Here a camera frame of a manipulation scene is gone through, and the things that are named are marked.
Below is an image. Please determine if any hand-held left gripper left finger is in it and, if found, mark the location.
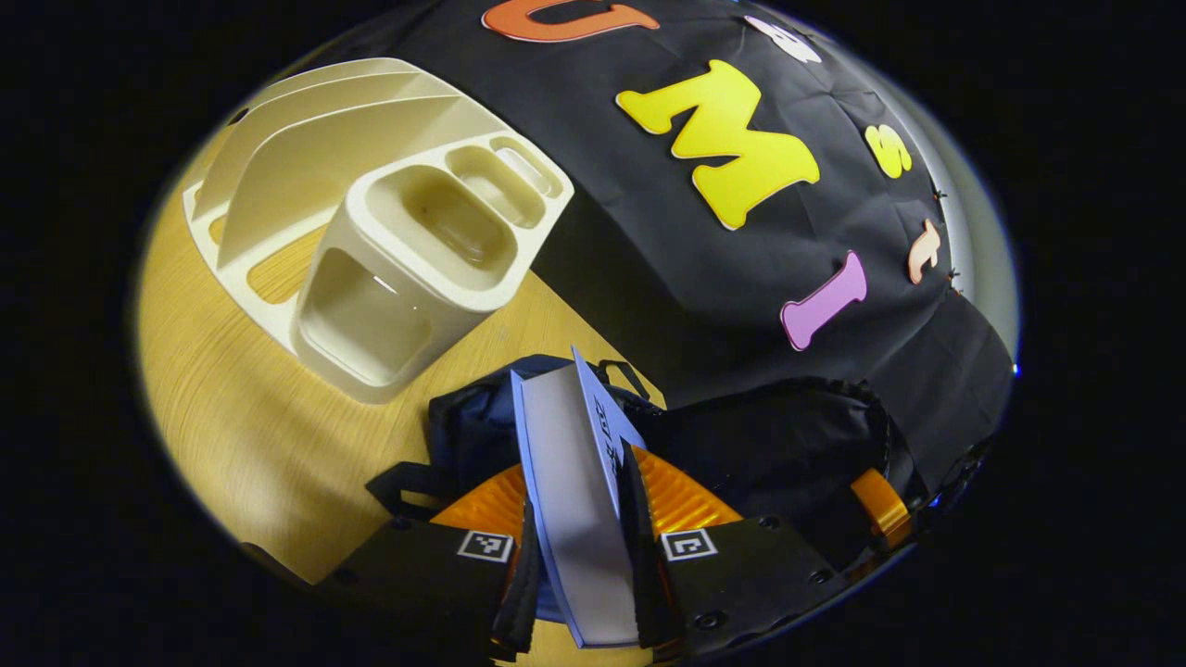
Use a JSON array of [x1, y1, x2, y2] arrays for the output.
[[320, 461, 543, 661]]

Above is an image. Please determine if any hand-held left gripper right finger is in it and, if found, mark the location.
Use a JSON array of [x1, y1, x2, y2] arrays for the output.
[[616, 440, 839, 661]]

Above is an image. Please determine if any white plastic bookshelf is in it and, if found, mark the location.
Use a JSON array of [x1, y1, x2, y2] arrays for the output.
[[183, 57, 575, 405]]

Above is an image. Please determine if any blue schoolbag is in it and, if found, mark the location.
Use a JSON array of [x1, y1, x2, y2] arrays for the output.
[[366, 354, 927, 594]]

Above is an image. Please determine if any grey-purple book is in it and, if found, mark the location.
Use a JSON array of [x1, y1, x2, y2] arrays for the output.
[[510, 346, 647, 649]]

